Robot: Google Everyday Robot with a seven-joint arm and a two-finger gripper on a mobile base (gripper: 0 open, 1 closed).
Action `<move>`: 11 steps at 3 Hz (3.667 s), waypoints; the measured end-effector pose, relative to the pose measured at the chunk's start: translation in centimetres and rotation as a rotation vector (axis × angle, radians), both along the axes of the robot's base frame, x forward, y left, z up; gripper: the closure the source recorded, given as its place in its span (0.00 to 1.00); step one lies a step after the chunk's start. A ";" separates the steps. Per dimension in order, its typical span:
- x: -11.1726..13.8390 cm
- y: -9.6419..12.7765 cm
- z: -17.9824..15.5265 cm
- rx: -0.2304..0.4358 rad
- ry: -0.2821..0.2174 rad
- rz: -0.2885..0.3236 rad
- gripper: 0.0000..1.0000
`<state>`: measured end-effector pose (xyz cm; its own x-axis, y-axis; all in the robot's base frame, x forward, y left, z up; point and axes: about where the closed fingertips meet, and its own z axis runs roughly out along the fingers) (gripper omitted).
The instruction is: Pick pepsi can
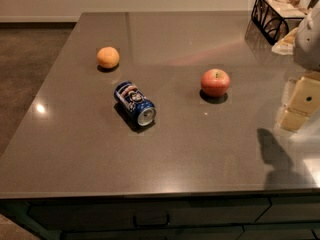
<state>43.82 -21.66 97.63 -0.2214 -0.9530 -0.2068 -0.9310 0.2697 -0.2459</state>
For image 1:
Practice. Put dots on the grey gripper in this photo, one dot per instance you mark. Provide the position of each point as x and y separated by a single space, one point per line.
308 44

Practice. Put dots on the blue pepsi can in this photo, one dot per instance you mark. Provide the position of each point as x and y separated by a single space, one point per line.
139 108

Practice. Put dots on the red apple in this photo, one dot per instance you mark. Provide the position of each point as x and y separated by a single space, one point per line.
215 83

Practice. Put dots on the right cabinet drawer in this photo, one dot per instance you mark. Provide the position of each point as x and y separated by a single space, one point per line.
292 209

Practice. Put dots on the orange fruit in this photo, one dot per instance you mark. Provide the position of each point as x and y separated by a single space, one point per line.
108 57

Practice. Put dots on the black wire napkin holder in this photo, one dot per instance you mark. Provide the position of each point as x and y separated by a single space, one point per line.
276 18

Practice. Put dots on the dark cabinet drawer with handle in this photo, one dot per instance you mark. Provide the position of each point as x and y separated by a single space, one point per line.
137 214

